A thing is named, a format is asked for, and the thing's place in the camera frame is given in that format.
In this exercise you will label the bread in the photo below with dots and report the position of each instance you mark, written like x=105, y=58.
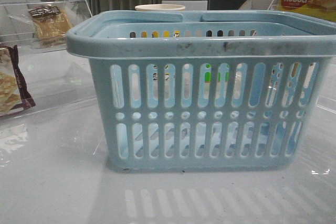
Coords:
x=51, y=24

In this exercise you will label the light blue plastic basket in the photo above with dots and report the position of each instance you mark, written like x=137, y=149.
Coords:
x=204, y=90

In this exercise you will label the white paper cup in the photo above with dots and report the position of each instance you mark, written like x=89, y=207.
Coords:
x=159, y=7

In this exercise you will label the clear acrylic shelf left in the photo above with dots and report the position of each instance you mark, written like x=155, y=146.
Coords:
x=54, y=78

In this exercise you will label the clear acrylic stand right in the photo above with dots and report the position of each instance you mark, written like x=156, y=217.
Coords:
x=273, y=5

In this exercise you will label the brown cracker package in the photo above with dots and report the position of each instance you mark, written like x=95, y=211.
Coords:
x=14, y=93

